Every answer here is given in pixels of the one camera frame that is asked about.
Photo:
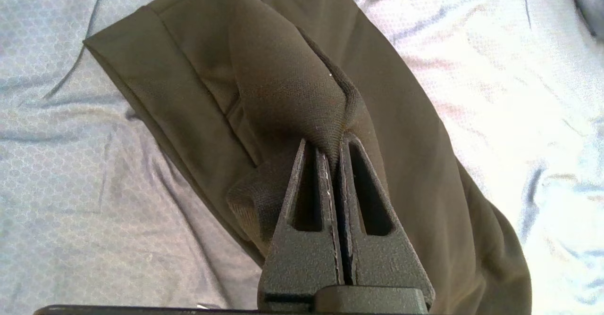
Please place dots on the black garment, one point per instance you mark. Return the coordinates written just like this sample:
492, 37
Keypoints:
283, 70

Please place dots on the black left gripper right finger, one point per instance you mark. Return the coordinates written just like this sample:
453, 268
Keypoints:
382, 263

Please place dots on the blue bed sheet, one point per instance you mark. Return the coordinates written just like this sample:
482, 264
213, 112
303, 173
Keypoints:
71, 164

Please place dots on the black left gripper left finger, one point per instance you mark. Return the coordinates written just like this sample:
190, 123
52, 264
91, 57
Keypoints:
297, 263

